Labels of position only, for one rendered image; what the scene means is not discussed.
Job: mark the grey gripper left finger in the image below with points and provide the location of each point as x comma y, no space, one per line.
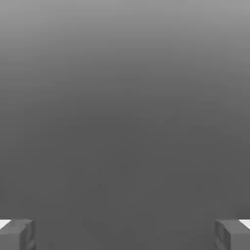
16,236

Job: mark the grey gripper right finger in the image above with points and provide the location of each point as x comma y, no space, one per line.
233,236

